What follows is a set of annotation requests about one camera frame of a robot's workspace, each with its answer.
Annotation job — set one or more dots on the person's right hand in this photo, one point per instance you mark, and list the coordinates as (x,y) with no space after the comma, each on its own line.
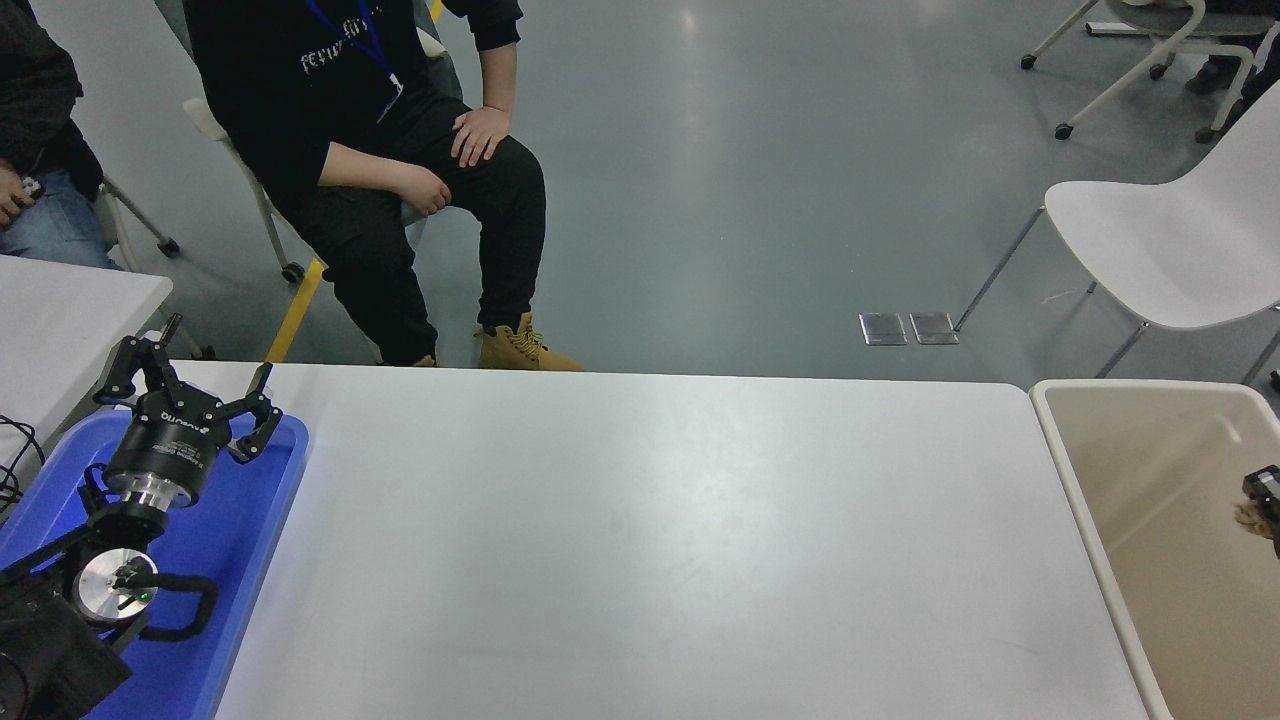
(425,191)

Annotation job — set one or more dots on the white-framed wheeled office chair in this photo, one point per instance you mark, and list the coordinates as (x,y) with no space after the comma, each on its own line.
(1170,18)

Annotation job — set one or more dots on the tan paper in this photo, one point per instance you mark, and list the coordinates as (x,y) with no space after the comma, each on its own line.
(1255,517)

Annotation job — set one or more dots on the white side table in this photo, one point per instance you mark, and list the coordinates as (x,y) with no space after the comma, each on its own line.
(60,320)

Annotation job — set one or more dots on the blue plastic tray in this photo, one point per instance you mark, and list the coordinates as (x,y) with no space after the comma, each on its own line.
(250,520)

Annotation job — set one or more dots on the person's hand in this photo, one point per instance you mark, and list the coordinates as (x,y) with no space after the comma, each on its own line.
(12,195)

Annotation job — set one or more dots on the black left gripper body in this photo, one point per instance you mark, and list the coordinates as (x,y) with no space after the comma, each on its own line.
(165,445)

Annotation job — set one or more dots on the person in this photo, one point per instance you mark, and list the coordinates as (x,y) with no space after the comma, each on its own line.
(1255,60)
(35,110)
(300,110)

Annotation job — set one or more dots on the person's left hand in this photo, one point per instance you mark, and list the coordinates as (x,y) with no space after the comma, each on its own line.
(482,136)

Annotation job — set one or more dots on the person's left forearm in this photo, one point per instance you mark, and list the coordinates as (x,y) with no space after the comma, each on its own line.
(498,80)

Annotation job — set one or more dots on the small dark handheld device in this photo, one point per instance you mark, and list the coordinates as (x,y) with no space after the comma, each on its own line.
(32,186)

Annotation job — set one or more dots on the white moulded plastic chair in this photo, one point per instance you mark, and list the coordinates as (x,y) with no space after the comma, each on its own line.
(1150,240)

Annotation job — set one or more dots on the metal floor plate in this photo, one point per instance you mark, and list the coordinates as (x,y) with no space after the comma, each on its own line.
(934,328)
(883,329)

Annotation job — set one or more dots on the grey padded chair, white armrests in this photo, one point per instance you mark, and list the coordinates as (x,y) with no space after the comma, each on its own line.
(200,118)

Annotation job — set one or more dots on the grey-legged chair with casters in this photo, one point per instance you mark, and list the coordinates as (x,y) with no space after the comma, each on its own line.
(168,245)

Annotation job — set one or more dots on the person's right forearm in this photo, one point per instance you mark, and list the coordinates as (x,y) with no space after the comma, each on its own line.
(368,168)

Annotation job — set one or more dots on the large pale bin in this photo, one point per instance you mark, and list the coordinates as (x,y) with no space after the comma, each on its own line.
(1180,580)

